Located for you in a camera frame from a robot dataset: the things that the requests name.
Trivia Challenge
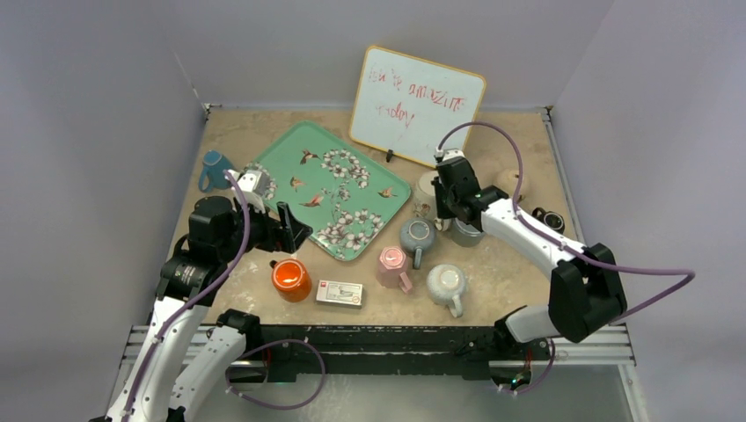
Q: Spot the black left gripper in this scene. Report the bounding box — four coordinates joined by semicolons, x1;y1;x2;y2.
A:
219;196;311;261

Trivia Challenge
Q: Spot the blue grey mug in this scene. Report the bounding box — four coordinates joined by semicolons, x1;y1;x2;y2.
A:
399;217;436;270

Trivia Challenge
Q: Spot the pink faceted mug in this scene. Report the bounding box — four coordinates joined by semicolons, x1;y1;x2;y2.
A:
377;246;413;295

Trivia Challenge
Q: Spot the floral mug green inside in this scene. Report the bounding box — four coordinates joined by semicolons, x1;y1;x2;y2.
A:
413;171;437;221

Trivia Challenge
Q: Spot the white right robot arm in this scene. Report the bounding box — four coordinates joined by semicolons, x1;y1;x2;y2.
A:
432;149;627;358

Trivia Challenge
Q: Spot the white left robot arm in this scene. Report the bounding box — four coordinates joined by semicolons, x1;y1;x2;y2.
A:
101;196;312;421

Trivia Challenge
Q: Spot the orange mug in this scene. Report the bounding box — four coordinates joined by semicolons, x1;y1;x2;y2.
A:
270;258;311;302

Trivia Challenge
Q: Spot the grey ribbed mug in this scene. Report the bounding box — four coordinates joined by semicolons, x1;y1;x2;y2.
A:
450;218;485;248

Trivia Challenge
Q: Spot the beige mug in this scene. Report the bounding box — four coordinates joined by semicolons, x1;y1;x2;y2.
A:
494;169;531;203

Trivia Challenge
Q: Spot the white speckled mug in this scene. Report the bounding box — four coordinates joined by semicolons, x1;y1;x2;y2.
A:
426;264;467;318

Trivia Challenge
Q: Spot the black mug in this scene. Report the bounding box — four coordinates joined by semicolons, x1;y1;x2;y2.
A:
531;207;566;234

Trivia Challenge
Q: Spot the green floral tray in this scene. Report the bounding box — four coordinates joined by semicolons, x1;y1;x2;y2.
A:
247;120;412;261

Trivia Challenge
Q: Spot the small white cardboard box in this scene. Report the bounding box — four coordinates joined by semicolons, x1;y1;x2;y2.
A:
315;280;364;309

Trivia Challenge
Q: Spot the yellow framed whiteboard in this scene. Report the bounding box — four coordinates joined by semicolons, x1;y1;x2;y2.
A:
349;46;486;168

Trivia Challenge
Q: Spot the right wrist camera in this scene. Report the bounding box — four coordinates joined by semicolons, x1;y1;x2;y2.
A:
434;149;464;164

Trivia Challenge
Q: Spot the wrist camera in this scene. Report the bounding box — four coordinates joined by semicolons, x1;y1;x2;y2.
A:
223;170;270;210
434;149;464;164

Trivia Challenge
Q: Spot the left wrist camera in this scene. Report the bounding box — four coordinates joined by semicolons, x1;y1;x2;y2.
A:
223;170;270;210

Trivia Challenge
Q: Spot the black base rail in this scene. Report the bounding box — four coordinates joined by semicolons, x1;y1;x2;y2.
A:
122;324;636;386

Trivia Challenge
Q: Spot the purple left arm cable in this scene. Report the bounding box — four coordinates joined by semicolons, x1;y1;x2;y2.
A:
121;170;252;422

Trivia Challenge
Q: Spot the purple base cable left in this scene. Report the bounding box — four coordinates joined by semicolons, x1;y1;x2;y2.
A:
224;339;326;411

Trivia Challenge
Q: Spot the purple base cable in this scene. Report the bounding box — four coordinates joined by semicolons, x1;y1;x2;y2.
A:
224;339;326;411
498;340;556;397

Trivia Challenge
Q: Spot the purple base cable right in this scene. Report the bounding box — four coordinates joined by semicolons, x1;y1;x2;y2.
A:
498;340;556;397

